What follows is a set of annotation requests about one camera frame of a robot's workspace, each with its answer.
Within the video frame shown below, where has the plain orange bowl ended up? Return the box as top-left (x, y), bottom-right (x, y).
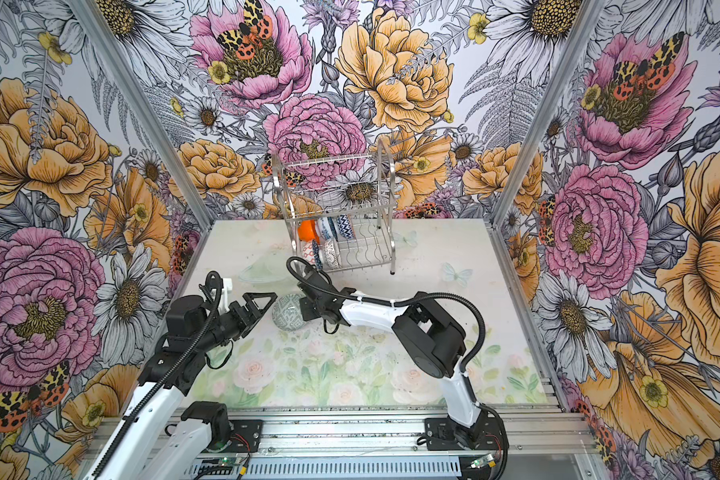
top-left (297, 219), bottom-right (320, 243)

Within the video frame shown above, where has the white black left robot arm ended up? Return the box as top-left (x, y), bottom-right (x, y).
top-left (84, 292), bottom-right (277, 479)

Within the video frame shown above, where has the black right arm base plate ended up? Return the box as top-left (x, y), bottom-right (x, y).
top-left (421, 416), bottom-right (509, 452)

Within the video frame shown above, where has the dark blue dotted bowl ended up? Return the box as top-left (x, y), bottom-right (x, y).
top-left (335, 214), bottom-right (356, 240)

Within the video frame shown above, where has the steel two-tier dish rack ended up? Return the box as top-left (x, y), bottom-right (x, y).
top-left (270, 146), bottom-right (398, 274)

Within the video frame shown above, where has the left black corrugated cable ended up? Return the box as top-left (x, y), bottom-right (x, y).
top-left (92, 271), bottom-right (224, 478)

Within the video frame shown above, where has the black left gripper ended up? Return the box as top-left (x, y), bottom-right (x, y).
top-left (195, 293), bottom-right (278, 352)

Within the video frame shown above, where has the left aluminium frame post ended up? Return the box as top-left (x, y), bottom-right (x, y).
top-left (70, 1), bottom-right (214, 233)

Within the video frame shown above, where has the aluminium frame post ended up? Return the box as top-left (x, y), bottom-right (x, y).
top-left (70, 1), bottom-right (214, 233)
top-left (491, 0), bottom-right (606, 229)

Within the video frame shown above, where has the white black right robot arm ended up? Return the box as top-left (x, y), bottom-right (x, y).
top-left (286, 256), bottom-right (488, 449)

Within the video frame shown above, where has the right black corrugated cable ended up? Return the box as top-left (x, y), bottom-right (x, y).
top-left (285, 256), bottom-right (487, 376)

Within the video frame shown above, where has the black corrugated cable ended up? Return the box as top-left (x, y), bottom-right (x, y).
top-left (285, 256), bottom-right (487, 376)
top-left (92, 271), bottom-right (224, 478)

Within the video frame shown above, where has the green patterned bowl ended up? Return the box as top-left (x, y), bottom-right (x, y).
top-left (272, 293), bottom-right (306, 332)

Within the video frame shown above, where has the right aluminium frame post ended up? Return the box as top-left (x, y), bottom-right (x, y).
top-left (491, 0), bottom-right (606, 229)

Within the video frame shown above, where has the white brown lattice bowl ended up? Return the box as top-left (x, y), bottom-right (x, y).
top-left (320, 239), bottom-right (340, 269)

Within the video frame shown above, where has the blue floral bowl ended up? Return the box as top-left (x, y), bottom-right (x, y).
top-left (316, 217), bottom-right (337, 242)

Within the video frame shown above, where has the white perforated vent strip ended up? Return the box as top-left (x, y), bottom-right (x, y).
top-left (181, 456), bottom-right (462, 479)

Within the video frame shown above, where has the aluminium mounting rail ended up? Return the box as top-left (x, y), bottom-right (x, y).
top-left (83, 407), bottom-right (601, 460)

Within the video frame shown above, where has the green circuit board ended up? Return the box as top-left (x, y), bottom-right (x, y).
top-left (193, 458), bottom-right (249, 480)

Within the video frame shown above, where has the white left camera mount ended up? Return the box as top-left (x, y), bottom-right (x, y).
top-left (221, 277), bottom-right (233, 305)

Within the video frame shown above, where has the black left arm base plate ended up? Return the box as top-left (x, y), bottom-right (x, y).
top-left (205, 420), bottom-right (264, 454)

